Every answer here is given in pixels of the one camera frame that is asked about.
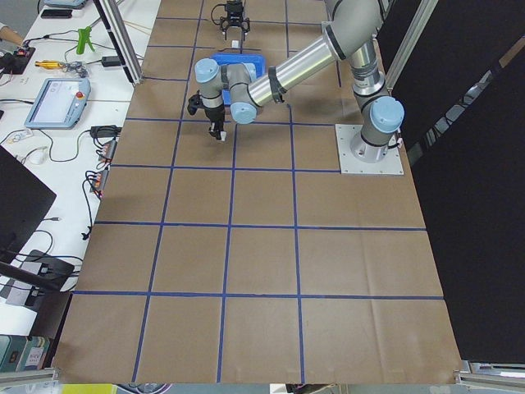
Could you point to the black monitor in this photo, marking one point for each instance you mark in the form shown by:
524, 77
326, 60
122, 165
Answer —
25, 200

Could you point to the black power adapter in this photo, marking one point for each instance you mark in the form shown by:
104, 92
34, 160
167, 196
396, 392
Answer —
110, 61

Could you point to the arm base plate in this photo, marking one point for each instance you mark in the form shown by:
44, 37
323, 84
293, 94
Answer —
356, 157

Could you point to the usb hub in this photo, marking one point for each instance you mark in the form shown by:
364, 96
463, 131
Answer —
98, 181
107, 151

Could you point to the green handled reacher grabber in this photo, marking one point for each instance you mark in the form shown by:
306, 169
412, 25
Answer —
84, 40

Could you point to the blue plastic tray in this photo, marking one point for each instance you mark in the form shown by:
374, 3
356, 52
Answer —
254, 63

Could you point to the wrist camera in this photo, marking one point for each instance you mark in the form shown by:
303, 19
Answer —
194, 104
234, 8

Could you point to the teach pendant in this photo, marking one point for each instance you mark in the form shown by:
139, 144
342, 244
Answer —
59, 104

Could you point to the usb hub near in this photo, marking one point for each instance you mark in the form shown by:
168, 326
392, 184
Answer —
98, 181

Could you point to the aluminium frame post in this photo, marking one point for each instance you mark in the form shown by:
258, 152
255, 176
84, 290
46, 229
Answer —
115, 27

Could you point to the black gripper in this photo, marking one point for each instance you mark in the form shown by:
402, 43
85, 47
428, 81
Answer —
215, 116
233, 20

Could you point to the usb hub far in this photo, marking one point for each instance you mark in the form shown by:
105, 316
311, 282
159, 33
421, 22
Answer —
107, 151

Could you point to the white mouse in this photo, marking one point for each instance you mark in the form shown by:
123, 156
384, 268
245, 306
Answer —
37, 157

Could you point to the black phone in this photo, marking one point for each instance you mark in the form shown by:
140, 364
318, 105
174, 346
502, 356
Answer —
58, 13

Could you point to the yellow tool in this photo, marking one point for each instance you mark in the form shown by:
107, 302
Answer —
49, 65

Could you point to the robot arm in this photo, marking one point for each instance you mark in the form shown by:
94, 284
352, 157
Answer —
347, 36

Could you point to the person hand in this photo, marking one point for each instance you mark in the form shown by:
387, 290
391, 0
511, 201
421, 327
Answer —
9, 35

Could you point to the black monitor stand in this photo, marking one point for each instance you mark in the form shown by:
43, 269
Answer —
40, 271

